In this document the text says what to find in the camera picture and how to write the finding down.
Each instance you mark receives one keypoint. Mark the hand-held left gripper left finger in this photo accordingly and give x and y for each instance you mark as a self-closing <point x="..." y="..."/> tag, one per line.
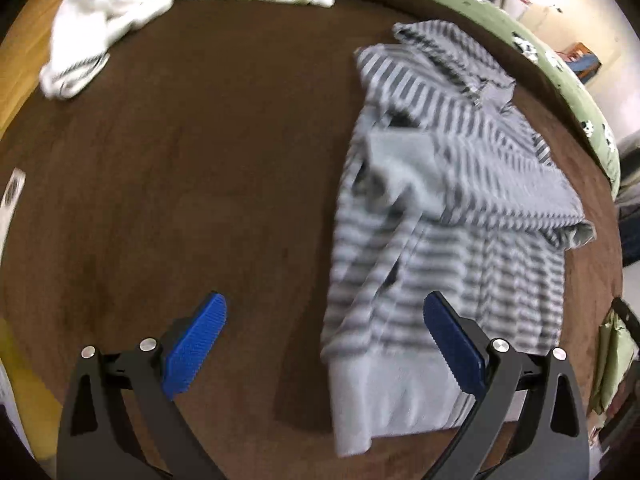
<point x="197" y="340"/>

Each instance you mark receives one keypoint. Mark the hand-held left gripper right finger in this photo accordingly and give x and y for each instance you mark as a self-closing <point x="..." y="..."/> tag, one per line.
<point x="452" y="340"/>

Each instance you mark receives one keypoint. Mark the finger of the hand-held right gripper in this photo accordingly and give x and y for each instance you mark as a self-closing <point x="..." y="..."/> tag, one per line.
<point x="627" y="311"/>

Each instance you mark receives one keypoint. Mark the grey striped hoodie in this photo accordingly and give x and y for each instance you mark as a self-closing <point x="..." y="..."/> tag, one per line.
<point x="450" y="185"/>

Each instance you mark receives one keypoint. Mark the light green cloth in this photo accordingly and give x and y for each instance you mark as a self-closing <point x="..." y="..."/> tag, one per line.
<point x="612" y="360"/>

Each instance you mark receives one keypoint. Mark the wooden chair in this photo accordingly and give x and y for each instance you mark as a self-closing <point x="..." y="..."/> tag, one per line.
<point x="580" y="51"/>

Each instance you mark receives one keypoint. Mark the green panda-print blanket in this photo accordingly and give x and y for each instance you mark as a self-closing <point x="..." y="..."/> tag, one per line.
<point x="500" y="25"/>

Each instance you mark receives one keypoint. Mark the wooden headboard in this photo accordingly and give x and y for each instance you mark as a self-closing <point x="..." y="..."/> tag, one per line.
<point x="25" y="60"/>

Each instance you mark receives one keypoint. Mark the white towel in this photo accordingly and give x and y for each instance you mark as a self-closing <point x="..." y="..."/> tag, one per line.
<point x="100" y="15"/>

